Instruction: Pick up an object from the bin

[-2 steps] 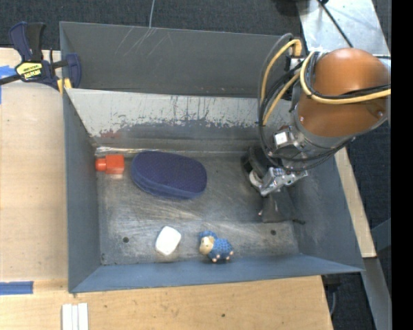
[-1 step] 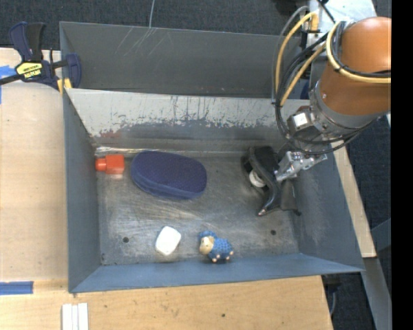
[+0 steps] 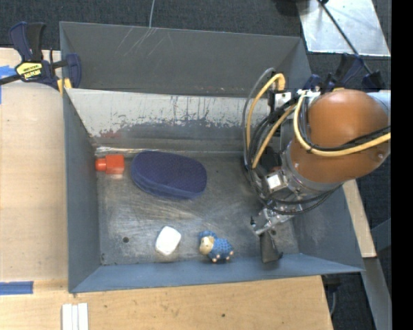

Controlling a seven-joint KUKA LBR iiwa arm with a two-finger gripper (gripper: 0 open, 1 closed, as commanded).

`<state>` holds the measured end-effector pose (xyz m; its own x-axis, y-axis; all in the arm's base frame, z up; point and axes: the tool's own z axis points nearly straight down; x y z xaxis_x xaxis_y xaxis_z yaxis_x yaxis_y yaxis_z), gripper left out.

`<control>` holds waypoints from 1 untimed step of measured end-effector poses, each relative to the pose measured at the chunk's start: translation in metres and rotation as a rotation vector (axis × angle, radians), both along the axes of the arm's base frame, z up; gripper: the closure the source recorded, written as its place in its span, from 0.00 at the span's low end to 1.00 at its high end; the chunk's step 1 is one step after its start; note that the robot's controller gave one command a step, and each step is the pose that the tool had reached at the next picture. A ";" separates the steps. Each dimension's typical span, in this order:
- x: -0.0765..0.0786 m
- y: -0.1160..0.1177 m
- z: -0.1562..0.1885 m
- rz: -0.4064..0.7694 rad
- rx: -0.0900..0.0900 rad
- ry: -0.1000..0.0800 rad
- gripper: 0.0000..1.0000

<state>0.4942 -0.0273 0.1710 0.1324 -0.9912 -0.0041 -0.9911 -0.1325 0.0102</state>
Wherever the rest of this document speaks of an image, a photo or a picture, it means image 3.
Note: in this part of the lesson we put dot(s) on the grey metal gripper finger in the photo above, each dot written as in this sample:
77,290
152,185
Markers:
266,249
276,247

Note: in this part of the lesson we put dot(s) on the blue toy sheep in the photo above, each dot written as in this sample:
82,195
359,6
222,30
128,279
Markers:
220,249

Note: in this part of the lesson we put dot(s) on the white rounded block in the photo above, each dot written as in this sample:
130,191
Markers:
168,241

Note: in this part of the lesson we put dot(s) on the dark blue oval pouch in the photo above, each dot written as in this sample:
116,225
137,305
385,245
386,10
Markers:
170,174

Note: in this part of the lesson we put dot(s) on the grey metal bin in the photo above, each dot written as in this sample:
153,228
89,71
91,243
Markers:
179,64

